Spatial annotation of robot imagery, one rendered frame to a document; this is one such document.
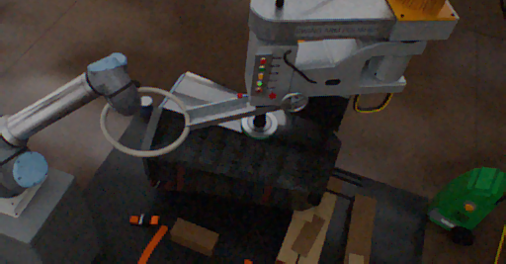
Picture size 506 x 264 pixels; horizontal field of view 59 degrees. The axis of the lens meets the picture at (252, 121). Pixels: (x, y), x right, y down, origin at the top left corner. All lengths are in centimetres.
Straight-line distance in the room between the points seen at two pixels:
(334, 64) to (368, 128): 173
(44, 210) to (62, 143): 136
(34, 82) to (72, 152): 85
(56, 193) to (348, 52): 162
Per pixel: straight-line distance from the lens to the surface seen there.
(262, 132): 262
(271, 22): 200
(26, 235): 242
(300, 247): 295
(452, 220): 354
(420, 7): 222
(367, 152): 380
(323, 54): 233
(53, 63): 436
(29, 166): 216
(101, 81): 185
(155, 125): 280
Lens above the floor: 291
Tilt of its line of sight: 51 degrees down
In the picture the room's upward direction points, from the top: 8 degrees clockwise
